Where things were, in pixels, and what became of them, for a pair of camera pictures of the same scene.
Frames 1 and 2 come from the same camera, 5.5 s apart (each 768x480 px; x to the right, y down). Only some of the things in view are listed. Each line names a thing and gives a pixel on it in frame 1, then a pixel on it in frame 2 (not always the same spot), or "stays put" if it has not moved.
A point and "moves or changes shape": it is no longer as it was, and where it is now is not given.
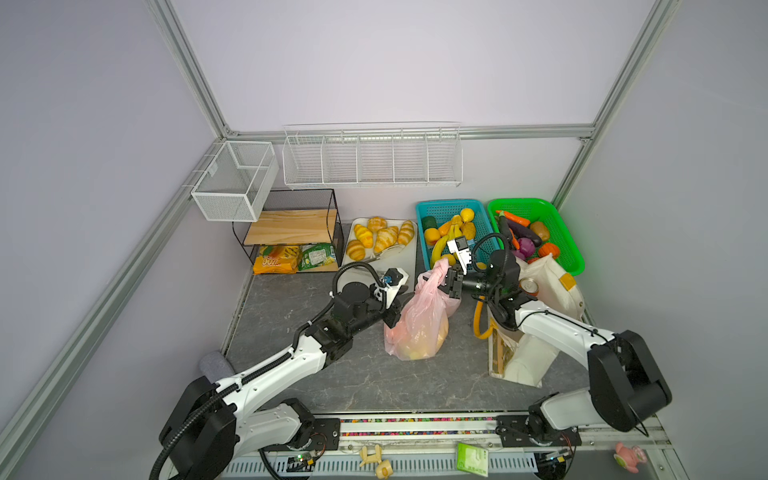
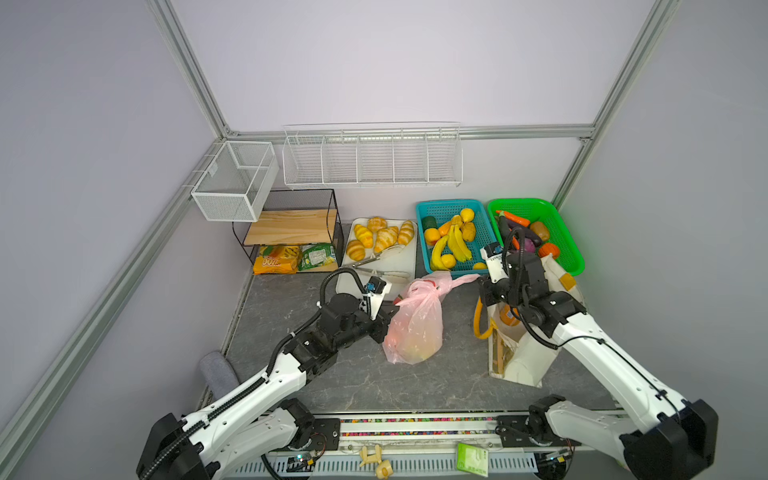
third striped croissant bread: x=406 y=233 stays put
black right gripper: x=454 y=274 -> x=487 y=286
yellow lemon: x=467 y=214 stays put
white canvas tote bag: x=523 y=358 stays put
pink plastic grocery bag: x=422 y=326 moves or changes shape
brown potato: x=541 y=230 stays put
